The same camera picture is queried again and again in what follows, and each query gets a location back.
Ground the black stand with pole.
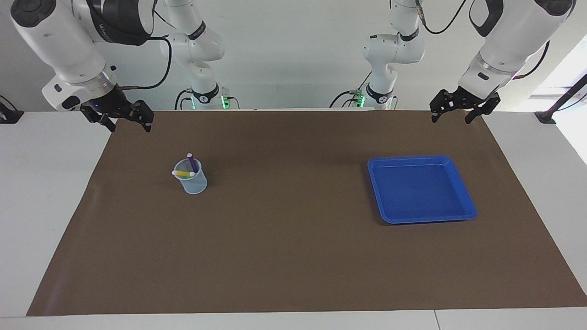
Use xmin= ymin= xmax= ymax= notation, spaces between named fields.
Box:
xmin=534 ymin=73 xmax=587 ymax=125

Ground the blue plastic tray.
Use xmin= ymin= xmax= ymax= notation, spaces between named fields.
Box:
xmin=367 ymin=155 xmax=478 ymax=225

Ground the translucent mesh pen cup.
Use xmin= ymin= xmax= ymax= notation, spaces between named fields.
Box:
xmin=172 ymin=158 xmax=208 ymax=195

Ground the black table clamp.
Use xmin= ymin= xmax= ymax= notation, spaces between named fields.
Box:
xmin=0 ymin=95 xmax=24 ymax=124

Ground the brown table mat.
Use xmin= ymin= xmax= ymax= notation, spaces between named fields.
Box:
xmin=26 ymin=110 xmax=587 ymax=317

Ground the black base cable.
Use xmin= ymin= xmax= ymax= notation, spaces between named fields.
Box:
xmin=329 ymin=69 xmax=372 ymax=108
xmin=174 ymin=88 xmax=193 ymax=110

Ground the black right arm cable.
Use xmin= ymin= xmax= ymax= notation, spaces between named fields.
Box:
xmin=117 ymin=37 xmax=173 ymax=90

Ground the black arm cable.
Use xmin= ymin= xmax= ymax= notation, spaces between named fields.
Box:
xmin=117 ymin=37 xmax=173 ymax=90
xmin=415 ymin=0 xmax=551 ymax=81

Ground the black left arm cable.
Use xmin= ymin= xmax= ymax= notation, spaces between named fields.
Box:
xmin=415 ymin=0 xmax=551 ymax=81

